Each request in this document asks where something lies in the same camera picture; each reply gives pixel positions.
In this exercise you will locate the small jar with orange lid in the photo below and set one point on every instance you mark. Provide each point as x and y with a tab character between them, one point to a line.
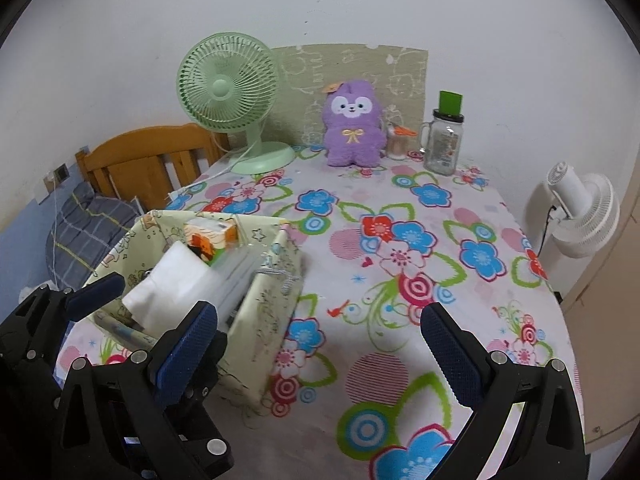
397	147

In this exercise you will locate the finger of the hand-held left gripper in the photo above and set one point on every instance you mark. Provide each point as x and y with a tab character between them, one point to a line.
97	295
207	430

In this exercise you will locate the green patterned board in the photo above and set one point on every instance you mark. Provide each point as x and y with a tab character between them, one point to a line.
300	75

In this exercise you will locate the floral tablecloth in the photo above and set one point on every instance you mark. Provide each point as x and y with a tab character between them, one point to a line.
450	210

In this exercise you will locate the blue plaid pillow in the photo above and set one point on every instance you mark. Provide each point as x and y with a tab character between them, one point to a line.
85	225

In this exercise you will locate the green desk fan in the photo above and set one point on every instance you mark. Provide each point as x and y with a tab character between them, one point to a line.
225	85

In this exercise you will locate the green orange tissue pack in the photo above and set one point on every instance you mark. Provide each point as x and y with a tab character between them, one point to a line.
205	240

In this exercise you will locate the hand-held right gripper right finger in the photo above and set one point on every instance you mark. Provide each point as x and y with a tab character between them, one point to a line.
452	355

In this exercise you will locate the white tissue pack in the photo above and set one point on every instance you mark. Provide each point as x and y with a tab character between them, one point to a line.
170	280

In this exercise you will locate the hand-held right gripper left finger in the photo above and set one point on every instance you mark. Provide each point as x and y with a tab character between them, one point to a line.
182	355

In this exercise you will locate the glass jar with green lid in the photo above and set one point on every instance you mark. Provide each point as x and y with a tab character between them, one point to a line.
442	150

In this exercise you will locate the purple plush toy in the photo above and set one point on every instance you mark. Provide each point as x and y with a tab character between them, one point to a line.
350	145

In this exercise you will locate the pale yellow fabric storage box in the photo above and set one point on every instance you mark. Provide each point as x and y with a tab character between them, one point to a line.
265	350

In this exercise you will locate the beige wooden cabinet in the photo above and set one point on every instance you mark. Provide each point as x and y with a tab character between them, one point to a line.
610	360

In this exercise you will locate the white standing fan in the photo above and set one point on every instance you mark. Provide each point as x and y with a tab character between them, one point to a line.
580	220

